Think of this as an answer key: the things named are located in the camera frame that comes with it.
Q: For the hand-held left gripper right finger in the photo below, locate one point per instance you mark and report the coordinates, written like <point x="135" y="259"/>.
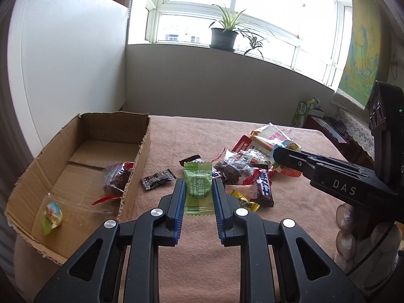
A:
<point x="219" y="208"/>

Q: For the orange snack packet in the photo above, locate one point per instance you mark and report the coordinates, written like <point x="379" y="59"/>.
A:
<point x="292" y="173"/>

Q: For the small green jelly cup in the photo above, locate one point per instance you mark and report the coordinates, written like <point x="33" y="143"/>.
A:
<point x="52" y="214"/>

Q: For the dark brown candy wrapper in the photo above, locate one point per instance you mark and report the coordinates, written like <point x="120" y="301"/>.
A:
<point x="191" y="158"/>
<point x="156" y="180"/>

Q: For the red blue chocolate bar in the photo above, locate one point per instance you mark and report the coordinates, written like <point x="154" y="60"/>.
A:
<point x="263" y="189"/>

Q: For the small yellow blue snack packet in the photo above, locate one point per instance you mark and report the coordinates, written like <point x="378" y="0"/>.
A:
<point x="292" y="145"/>

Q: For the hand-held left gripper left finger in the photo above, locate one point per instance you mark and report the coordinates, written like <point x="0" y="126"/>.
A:
<point x="180" y="208"/>

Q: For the yellow wall map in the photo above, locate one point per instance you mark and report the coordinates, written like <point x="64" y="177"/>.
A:
<point x="363" y="53"/>

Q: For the green candy packet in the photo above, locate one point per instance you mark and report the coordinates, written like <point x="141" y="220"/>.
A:
<point x="197" y="180"/>

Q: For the dark brown wooden box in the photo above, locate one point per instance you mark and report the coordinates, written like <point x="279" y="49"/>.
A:
<point x="315" y="123"/>

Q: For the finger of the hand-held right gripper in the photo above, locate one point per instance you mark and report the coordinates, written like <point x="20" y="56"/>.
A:
<point x="293" y="162"/>

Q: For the red snack packet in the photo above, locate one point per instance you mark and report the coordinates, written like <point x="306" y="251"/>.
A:
<point x="241" y="145"/>

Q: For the brown cardboard box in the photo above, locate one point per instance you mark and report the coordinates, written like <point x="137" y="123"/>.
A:
<point x="94" y="151"/>

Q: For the clear bag dark snack in box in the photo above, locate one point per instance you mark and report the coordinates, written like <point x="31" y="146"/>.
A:
<point x="116" y="176"/>

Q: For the person's right hand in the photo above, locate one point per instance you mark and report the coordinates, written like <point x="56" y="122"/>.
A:
<point x="345" y="233"/>

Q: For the white cabinet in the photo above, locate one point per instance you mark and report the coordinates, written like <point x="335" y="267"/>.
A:
<point x="63" y="69"/>

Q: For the white lace cloth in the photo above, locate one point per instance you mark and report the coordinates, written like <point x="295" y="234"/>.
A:
<point x="356" y="126"/>

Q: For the potted spider plant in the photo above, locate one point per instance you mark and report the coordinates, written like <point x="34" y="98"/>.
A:
<point x="224" y="38"/>

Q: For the clear bag of dried fruit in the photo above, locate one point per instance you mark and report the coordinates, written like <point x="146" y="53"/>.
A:
<point x="232" y="170"/>

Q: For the yellow black candy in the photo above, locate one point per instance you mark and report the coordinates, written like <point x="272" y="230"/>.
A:
<point x="241" y="200"/>

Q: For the green tissue box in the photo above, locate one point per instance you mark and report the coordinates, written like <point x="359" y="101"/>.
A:
<point x="303" y="110"/>

